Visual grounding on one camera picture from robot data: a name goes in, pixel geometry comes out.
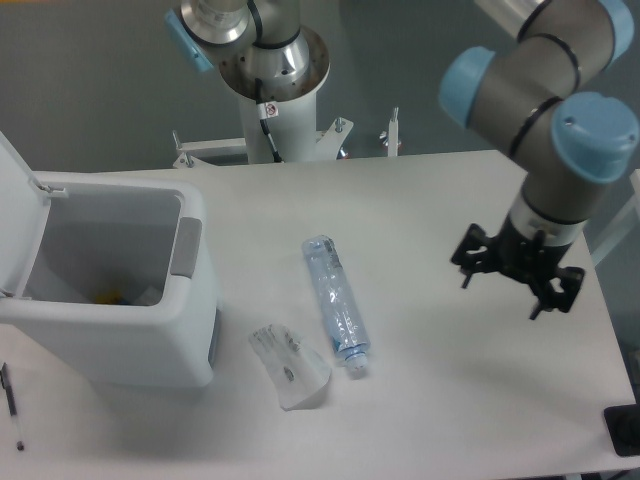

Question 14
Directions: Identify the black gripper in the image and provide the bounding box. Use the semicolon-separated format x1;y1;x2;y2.
451;217;585;320

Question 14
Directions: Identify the black pen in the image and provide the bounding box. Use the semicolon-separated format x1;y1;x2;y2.
1;362;25;452

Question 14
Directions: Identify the white push-lid trash can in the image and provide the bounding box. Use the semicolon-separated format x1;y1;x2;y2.
1;140;219;388

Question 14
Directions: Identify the crushed clear plastic bottle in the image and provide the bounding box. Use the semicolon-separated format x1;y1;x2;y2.
301;235;371;379

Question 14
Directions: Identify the black device at table edge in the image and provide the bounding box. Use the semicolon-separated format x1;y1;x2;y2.
603;404;639;457

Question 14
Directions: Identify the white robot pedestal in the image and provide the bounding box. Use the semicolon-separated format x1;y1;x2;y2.
173;26;354;168

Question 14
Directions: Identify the clear plastic cup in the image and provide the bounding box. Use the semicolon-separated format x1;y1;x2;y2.
248;324;332;411

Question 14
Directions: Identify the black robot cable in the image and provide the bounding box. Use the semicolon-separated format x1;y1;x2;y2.
252;77;285;164

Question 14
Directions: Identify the white frame bracket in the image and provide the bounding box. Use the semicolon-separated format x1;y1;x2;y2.
379;107;402;157

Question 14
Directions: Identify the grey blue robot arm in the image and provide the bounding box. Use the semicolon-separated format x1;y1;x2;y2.
165;1;639;312

